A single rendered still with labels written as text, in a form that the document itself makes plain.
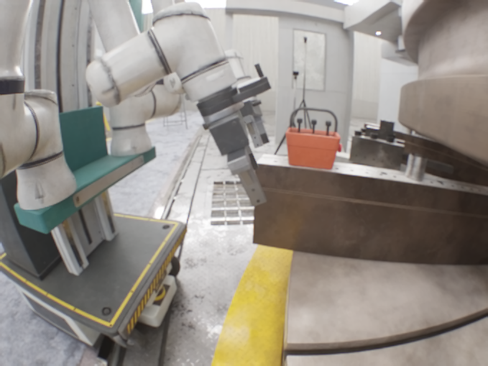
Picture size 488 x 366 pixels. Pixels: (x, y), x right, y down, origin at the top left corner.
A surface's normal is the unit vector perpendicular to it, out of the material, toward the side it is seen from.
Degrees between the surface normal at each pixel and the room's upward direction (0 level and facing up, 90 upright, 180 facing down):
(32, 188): 68
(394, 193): 90
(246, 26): 90
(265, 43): 90
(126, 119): 91
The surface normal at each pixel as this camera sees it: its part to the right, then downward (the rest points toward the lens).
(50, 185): 0.79, -0.15
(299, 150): -0.28, 0.47
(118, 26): 0.45, 0.28
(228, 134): 0.04, 0.48
